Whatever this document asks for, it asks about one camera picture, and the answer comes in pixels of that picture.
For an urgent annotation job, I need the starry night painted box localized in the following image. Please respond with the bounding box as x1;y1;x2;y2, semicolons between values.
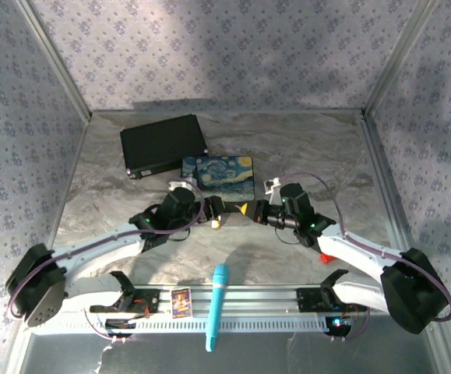
181;155;257;207

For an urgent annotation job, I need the black ribbed metal case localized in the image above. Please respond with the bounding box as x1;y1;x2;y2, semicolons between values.
119;114;210;180

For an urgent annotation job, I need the blue marker pen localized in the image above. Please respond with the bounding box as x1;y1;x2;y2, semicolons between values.
204;263;230;353

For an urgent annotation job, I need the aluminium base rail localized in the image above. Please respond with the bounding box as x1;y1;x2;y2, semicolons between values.
88;284;366;313

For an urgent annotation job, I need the white slotted cable duct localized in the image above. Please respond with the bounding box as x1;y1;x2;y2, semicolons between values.
33;316;351;337

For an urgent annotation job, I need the thin purple base cable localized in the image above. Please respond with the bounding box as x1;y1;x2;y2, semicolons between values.
83;307;128;344
328;306;371;344

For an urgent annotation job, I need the aluminium frame post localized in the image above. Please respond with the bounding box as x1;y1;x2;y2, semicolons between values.
14;0;93;120
362;0;433;118

